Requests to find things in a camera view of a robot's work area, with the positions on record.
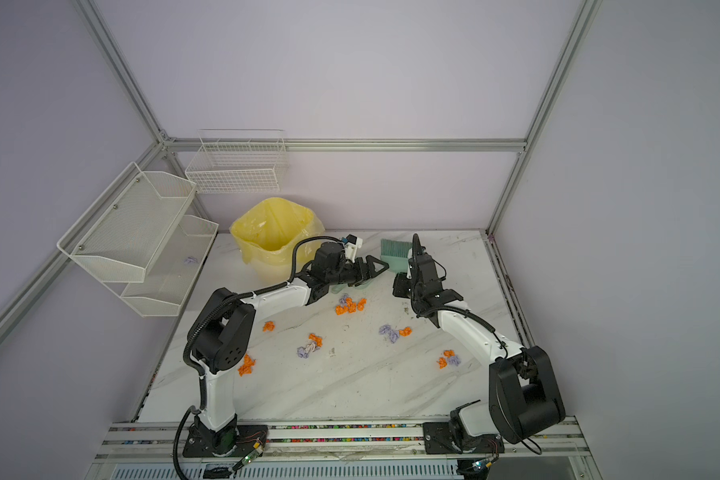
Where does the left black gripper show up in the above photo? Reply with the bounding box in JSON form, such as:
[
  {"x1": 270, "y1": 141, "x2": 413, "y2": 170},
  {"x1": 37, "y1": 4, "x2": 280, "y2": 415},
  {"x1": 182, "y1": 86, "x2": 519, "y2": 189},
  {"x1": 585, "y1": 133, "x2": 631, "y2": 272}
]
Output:
[{"x1": 327, "y1": 254, "x2": 389, "y2": 287}]

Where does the green hand brush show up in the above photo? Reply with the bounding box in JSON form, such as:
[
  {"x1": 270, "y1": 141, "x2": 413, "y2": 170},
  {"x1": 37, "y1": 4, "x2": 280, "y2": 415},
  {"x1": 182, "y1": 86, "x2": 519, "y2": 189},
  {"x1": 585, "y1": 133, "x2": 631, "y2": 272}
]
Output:
[{"x1": 380, "y1": 239, "x2": 412, "y2": 276}]

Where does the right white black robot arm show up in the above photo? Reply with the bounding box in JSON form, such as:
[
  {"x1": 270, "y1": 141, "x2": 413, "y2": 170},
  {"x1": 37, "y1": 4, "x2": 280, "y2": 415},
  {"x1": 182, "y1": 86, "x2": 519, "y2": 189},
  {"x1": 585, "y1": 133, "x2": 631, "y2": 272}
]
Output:
[{"x1": 393, "y1": 234, "x2": 566, "y2": 456}]

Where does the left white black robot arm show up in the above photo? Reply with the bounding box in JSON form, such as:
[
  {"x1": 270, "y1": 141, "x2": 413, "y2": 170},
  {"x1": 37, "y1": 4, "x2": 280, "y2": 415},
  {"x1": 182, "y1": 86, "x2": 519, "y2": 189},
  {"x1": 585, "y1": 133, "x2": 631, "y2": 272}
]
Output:
[{"x1": 182, "y1": 235, "x2": 389, "y2": 457}]

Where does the orange scrap cluster centre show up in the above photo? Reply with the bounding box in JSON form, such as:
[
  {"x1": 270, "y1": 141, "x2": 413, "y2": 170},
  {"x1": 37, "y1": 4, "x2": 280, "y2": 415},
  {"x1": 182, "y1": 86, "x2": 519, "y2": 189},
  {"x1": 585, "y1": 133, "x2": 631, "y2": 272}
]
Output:
[{"x1": 334, "y1": 294, "x2": 367, "y2": 315}]

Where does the purple orange scrap pair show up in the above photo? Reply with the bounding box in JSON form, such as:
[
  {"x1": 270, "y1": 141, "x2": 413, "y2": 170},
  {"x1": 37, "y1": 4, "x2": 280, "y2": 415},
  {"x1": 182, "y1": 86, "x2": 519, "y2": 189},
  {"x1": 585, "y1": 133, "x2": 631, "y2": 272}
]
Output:
[{"x1": 378, "y1": 324, "x2": 412, "y2": 344}]

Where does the orange purple scrap right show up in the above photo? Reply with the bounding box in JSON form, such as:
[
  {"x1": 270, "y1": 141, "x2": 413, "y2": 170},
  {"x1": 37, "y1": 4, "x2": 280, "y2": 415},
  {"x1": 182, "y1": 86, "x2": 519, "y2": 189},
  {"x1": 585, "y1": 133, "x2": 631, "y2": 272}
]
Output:
[{"x1": 437, "y1": 350, "x2": 461, "y2": 369}]

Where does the purple white orange scrap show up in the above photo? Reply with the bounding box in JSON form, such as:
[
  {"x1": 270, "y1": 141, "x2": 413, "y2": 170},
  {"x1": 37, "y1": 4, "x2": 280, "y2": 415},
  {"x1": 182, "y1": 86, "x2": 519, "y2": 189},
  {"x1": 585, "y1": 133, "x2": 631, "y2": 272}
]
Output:
[{"x1": 297, "y1": 333, "x2": 323, "y2": 359}]

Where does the bin with yellow bag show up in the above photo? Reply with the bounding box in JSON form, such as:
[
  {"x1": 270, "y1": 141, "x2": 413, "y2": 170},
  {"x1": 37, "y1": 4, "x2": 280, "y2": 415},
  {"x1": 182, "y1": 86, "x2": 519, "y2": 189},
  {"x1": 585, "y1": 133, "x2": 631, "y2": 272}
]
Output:
[{"x1": 230, "y1": 197, "x2": 325, "y2": 284}]

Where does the orange scrap near left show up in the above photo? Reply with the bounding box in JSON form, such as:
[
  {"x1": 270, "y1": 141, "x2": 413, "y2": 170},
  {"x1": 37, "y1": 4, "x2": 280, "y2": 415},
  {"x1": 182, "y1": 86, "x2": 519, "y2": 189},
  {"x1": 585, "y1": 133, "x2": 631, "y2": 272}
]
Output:
[{"x1": 238, "y1": 354, "x2": 256, "y2": 377}]

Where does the white mesh two-tier shelf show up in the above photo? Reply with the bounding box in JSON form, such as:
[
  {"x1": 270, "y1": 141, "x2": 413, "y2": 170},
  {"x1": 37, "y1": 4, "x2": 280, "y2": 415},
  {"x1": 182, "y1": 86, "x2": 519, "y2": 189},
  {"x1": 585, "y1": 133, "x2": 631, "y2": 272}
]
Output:
[{"x1": 57, "y1": 163, "x2": 218, "y2": 317}]

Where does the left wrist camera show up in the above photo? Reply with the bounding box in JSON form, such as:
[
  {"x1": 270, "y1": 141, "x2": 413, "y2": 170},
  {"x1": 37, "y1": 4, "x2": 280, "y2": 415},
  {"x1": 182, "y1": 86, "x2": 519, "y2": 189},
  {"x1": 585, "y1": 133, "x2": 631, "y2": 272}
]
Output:
[{"x1": 342, "y1": 234, "x2": 363, "y2": 262}]

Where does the white wire basket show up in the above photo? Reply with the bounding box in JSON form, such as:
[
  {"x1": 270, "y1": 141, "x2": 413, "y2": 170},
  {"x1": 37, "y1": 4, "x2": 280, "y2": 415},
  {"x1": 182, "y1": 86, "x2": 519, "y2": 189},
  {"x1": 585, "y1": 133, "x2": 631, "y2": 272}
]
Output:
[{"x1": 185, "y1": 129, "x2": 289, "y2": 194}]

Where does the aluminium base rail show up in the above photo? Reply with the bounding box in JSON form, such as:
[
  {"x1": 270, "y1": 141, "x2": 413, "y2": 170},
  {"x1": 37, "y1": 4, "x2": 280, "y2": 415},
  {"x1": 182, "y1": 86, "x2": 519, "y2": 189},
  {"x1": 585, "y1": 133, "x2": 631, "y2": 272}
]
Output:
[{"x1": 86, "y1": 417, "x2": 602, "y2": 479}]

